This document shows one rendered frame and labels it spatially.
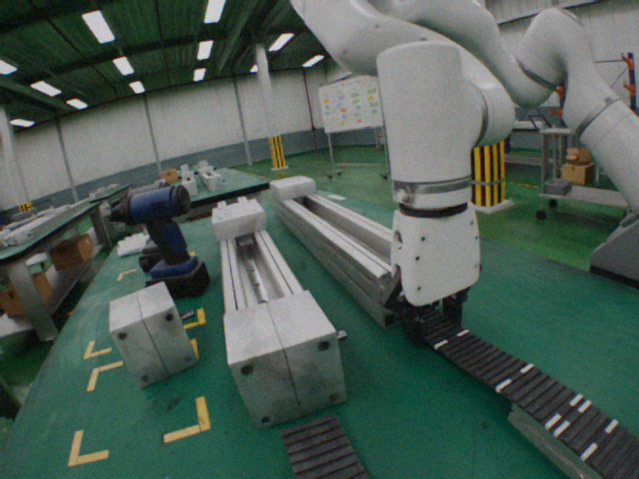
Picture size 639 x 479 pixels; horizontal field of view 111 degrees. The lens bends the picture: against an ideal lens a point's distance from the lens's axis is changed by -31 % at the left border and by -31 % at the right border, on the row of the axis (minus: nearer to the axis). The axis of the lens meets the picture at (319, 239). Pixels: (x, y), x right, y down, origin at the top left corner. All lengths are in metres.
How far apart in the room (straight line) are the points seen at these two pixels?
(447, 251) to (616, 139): 0.43
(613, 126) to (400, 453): 0.60
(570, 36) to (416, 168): 0.49
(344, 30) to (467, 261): 0.30
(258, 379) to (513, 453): 0.24
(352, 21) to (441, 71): 0.15
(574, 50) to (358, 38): 0.44
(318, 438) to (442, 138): 0.28
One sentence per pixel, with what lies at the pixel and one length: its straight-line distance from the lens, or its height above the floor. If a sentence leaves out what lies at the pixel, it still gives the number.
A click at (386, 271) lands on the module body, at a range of 0.40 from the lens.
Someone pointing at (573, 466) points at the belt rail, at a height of 0.79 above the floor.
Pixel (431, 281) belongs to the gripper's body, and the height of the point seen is 0.88.
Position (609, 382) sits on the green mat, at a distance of 0.41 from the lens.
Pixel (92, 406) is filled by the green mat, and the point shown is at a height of 0.78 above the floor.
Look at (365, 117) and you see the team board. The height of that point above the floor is 1.17.
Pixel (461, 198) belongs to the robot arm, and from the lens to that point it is 0.32.
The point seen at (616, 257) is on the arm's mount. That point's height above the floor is 0.81.
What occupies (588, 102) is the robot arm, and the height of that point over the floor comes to 1.06.
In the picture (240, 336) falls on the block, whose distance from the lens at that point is 0.31.
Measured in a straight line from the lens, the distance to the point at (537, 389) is 0.33.
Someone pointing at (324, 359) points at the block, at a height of 0.85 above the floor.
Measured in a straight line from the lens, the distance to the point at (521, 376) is 0.34.
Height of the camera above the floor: 1.05
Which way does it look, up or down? 20 degrees down
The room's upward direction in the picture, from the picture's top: 10 degrees counter-clockwise
